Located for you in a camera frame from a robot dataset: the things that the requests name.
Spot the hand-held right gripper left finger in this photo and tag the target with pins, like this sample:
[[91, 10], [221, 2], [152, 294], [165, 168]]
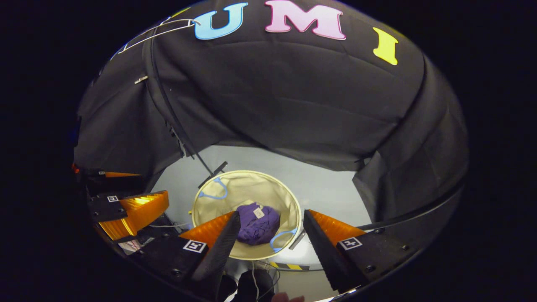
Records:
[[222, 243]]

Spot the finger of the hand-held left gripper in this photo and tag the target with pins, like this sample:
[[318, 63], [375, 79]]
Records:
[[138, 209], [113, 184]]

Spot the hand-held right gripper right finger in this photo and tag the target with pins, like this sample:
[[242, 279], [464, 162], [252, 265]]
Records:
[[323, 251]]

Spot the purple jacket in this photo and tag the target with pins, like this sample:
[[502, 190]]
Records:
[[258, 228]]

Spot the cream round laundry hamper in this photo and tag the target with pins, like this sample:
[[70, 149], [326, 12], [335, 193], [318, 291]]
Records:
[[251, 186]]

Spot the black clothes rack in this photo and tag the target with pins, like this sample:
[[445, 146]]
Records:
[[214, 173]]

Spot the white clothes hanger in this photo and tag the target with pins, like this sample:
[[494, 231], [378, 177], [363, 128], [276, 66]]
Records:
[[159, 32]]

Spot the yellow black hazard tape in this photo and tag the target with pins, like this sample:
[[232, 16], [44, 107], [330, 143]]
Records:
[[289, 266]]

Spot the dark cloth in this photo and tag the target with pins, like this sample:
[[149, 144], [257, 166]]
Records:
[[262, 287]]

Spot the small backdrop clip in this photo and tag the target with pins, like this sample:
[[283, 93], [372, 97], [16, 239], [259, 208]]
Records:
[[141, 79]]

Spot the black backdrop cloth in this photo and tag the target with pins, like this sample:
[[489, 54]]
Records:
[[293, 92]]

